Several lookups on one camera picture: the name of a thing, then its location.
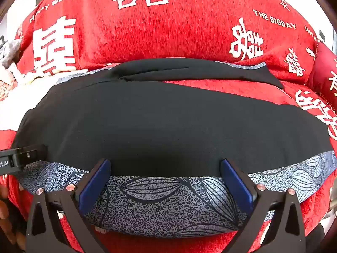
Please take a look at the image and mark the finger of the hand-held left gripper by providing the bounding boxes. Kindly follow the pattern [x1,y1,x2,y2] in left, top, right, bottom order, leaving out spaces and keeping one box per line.
[14,144,48,168]

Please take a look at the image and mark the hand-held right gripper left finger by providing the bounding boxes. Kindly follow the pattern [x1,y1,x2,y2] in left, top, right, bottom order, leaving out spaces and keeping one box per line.
[26,159,112,253]

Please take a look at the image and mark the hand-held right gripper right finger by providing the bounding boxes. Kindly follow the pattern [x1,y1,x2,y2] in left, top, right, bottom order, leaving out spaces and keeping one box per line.
[221,159,307,253]

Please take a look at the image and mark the black leaf-patterned pants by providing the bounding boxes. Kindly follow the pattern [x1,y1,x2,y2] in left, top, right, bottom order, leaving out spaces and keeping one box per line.
[12,58,337,239]

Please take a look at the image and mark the person's left hand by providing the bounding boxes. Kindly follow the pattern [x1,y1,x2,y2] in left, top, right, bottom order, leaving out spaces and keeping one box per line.
[0,184,27,252]

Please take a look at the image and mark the white cloth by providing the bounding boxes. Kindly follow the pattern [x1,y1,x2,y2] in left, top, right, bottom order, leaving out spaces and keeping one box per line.
[0,69,88,131]

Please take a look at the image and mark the red floral cloth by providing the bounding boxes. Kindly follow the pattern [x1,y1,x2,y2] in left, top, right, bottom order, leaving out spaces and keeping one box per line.
[0,66,19,102]

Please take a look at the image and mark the red printed sofa cover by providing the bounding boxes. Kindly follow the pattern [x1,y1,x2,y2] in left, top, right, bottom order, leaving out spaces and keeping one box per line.
[0,63,337,253]

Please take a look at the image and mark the grey crumpled cloth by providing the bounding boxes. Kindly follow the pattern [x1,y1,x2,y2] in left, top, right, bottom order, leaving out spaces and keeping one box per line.
[0,39,23,70]

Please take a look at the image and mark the dark red printed cushion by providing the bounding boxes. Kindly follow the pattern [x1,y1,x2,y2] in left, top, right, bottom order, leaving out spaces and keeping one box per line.
[308,42,337,102]

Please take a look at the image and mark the red printed back cushion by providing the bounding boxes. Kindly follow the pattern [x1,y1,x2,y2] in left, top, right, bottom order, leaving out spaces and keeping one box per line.
[15,0,319,85]

